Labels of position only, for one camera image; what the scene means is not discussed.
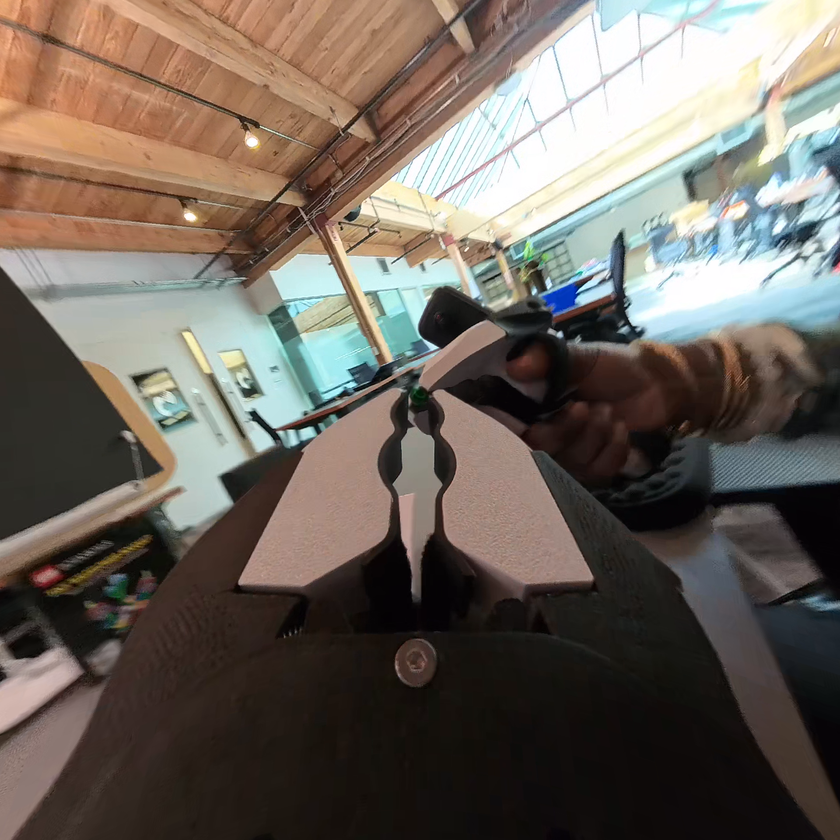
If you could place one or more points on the grey mesh office chair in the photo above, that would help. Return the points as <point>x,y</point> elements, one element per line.
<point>775,466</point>

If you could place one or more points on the long wooden desk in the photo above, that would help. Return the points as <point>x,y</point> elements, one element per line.
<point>355,400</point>

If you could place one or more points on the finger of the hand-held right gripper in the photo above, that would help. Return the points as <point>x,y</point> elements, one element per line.
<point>473,355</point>

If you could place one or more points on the plain black box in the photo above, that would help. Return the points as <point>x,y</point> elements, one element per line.
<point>256,473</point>

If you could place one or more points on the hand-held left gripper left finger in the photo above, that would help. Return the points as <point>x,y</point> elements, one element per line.
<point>322,525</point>

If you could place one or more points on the ceiling spotlight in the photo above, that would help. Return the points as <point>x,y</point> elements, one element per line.
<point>190,210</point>
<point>250,135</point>

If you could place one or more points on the black honeycomb cushion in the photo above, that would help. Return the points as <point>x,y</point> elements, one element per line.
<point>663,496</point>

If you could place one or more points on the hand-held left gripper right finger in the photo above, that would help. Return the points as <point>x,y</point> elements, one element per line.
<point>519,525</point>

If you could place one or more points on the person's right hand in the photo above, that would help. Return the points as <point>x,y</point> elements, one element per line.
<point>617,407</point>

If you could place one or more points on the blue bins on far desk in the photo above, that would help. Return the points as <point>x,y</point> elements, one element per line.
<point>559,297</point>

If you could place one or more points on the white flat device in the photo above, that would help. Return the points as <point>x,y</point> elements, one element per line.
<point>33,689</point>

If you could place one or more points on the short dark green lego piece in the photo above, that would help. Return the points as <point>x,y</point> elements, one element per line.
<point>418,394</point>

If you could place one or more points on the wood-framed dark screen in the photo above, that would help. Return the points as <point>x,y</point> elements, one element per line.
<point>53,420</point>

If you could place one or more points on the black lego set box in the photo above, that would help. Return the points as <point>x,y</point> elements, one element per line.
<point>105,591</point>

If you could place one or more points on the person's right forearm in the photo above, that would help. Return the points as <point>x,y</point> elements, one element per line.
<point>801,381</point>

